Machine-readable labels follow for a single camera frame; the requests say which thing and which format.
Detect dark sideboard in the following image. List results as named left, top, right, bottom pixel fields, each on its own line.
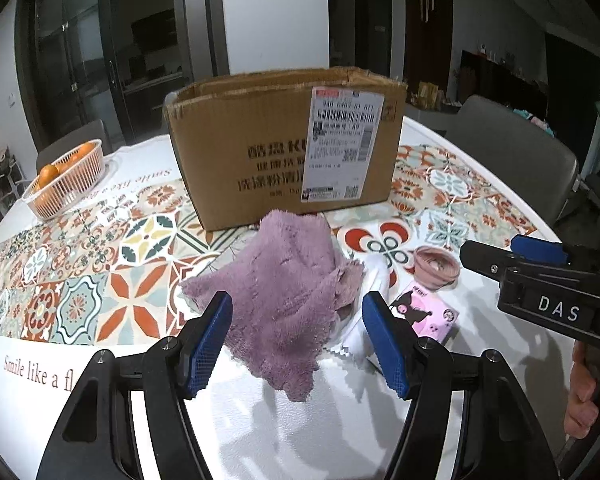
left=460, top=50, right=548, bottom=111

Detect white zigzag-edged cloth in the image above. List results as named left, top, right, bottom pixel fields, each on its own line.
left=320, top=212, right=398, bottom=373

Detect white storage shelf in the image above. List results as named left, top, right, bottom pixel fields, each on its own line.
left=0, top=145, right=23, bottom=216

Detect purple fluffy towel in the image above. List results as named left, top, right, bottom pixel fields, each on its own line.
left=179, top=210, right=366, bottom=403

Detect patterned tablecloth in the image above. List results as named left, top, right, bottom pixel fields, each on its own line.
left=0, top=112, right=588, bottom=480

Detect orange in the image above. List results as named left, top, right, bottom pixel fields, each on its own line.
left=62, top=142, right=97, bottom=162
left=36, top=164, right=63, bottom=189

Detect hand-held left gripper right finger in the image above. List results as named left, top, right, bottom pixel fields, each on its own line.
left=361, top=290, right=558, bottom=480

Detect grey chair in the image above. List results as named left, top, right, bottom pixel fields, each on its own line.
left=35, top=120, right=113, bottom=173
left=442, top=94, right=579, bottom=223

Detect pink tissue packet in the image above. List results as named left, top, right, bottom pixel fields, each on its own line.
left=391, top=282, right=461, bottom=348

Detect person's right hand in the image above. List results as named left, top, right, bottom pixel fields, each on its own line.
left=565, top=341, right=600, bottom=441

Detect white low cabinet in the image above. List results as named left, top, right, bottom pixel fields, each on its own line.
left=404, top=105, right=463, bottom=133

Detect white plastic basket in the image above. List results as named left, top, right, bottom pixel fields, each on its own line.
left=21, top=138, right=106, bottom=221

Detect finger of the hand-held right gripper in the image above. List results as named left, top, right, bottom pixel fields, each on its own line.
left=460, top=241, right=516, bottom=281
left=511, top=234, right=571, bottom=267

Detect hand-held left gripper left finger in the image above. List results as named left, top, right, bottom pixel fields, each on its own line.
left=35, top=291, right=233, bottom=480

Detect colourful clothes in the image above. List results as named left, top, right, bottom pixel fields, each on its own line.
left=517, top=107, right=556, bottom=136

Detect dark curtain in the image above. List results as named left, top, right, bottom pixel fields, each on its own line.
left=545, top=30, right=600, bottom=126

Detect dark wooden wardrobe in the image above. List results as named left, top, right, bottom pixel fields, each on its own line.
left=404, top=0, right=455, bottom=83

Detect dark sliding glass door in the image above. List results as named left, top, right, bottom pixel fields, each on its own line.
left=15, top=0, right=191, bottom=146

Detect brown cardboard box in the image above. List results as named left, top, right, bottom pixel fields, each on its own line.
left=162, top=66, right=408, bottom=233

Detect yellow packages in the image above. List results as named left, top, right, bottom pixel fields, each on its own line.
left=415, top=81, right=443, bottom=108

